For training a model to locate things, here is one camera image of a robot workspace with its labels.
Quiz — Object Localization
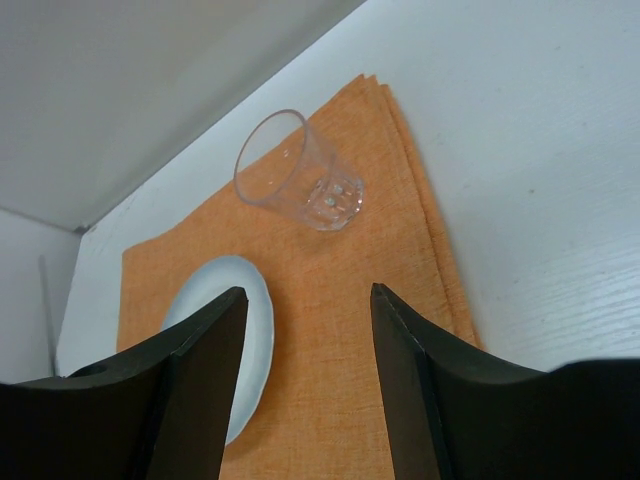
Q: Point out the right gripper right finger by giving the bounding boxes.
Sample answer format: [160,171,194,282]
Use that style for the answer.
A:
[370,284,639,479]

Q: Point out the white round plate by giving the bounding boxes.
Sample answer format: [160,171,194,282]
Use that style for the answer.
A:
[161,255,275,444]

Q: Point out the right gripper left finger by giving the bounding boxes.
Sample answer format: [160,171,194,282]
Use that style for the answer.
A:
[1,287,248,479]

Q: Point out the clear plastic cup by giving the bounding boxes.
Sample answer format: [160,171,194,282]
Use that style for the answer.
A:
[233,109,364,232]

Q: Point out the orange cloth placemat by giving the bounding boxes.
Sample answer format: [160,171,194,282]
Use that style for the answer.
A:
[117,76,476,479]

